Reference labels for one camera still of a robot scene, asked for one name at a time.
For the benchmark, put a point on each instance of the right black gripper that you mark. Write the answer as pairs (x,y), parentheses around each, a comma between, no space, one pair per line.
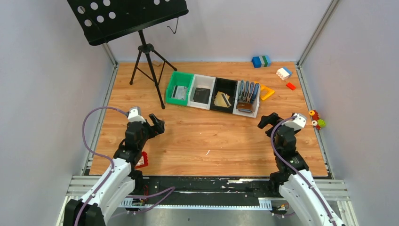
(272,119)

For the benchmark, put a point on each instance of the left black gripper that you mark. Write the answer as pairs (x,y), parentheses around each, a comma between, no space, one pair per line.
(159,125)

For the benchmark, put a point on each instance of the brown leather card holder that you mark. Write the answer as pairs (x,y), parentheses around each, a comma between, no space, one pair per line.
(245,107)

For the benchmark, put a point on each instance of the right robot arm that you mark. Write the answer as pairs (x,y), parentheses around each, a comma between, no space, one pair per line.
(293,180)

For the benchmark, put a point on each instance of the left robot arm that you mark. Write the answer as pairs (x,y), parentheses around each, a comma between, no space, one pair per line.
(96,206)

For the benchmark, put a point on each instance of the blue card holder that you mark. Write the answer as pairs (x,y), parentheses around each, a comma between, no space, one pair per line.
(246,89)

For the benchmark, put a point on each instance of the silver cards in green bin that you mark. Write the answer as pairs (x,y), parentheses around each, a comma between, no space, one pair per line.
(179,92)

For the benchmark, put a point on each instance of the gold cards in black bin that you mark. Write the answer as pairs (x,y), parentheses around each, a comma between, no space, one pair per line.
(222,100)

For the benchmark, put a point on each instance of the white bin with holders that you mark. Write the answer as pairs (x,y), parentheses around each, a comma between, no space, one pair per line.
(255,104)

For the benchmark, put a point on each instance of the small red toy brick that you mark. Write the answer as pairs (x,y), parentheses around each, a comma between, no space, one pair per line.
(291,86)

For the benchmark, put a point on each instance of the red white toy brick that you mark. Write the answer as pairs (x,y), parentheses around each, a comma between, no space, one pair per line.
(143,162)

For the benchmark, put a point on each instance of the green plastic bin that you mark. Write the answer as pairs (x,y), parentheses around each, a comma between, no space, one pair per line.
(180,84)

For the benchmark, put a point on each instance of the red green toy car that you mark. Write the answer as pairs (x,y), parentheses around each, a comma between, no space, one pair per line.
(316,121)

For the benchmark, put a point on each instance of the white blue toy block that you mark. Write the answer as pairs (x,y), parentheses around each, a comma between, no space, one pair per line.
(284,73)

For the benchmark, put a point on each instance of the white plastic bin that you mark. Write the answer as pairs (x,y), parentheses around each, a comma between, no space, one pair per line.
(201,81)

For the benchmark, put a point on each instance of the black plastic bin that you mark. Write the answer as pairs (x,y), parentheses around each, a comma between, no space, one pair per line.
(226,86)

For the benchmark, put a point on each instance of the blue green block stack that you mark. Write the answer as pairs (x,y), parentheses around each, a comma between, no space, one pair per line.
(261,61)

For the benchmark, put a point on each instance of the black music stand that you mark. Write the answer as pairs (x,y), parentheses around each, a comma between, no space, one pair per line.
(105,20)

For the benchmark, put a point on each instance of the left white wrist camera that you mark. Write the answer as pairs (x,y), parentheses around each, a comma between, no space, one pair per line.
(134,115)

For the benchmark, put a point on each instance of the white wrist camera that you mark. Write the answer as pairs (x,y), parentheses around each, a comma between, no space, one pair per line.
(134,115)
(297,123)

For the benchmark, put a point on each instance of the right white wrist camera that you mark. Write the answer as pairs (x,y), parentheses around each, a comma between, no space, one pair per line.
(297,123)

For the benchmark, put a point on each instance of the yellow plastic frame block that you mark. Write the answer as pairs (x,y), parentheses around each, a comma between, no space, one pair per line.
(262,91)

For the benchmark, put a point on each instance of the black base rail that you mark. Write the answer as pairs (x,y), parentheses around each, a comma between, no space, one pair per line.
(206,191)

